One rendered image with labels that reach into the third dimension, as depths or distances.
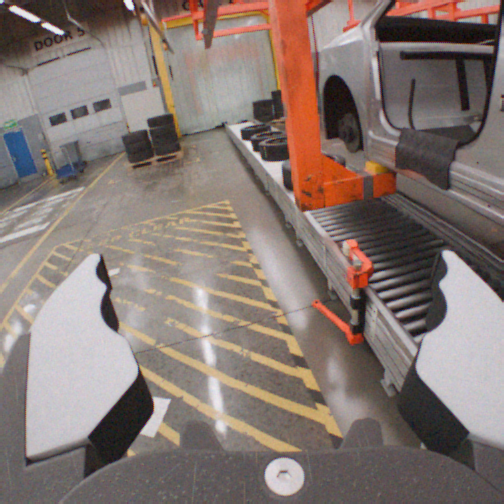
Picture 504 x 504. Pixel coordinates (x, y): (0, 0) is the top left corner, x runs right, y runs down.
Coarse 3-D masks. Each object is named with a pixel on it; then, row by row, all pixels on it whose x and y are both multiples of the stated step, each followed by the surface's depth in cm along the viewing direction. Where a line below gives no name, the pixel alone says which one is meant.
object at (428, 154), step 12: (408, 132) 143; (420, 132) 134; (408, 144) 144; (420, 144) 134; (432, 144) 126; (444, 144) 118; (456, 144) 111; (396, 156) 154; (408, 156) 143; (420, 156) 133; (432, 156) 126; (444, 156) 119; (396, 168) 157; (408, 168) 147; (420, 168) 136; (432, 168) 127; (444, 168) 119; (432, 180) 129; (444, 180) 121
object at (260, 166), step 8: (256, 120) 821; (232, 128) 837; (240, 128) 803; (272, 128) 640; (232, 136) 723; (240, 136) 672; (240, 144) 566; (248, 144) 564; (248, 152) 466; (256, 152) 486; (248, 160) 494; (256, 160) 398; (256, 168) 416; (264, 168) 347; (272, 168) 385; (280, 168) 378; (256, 176) 446; (264, 176) 360; (280, 176) 349; (264, 184) 375
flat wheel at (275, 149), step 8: (264, 144) 413; (272, 144) 404; (280, 144) 397; (264, 152) 415; (272, 152) 406; (280, 152) 402; (288, 152) 402; (264, 160) 425; (272, 160) 412; (280, 160) 409
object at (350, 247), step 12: (348, 240) 153; (348, 252) 150; (360, 252) 143; (372, 264) 133; (348, 276) 133; (360, 276) 127; (324, 312) 170; (336, 324) 161; (348, 336) 151; (360, 336) 147
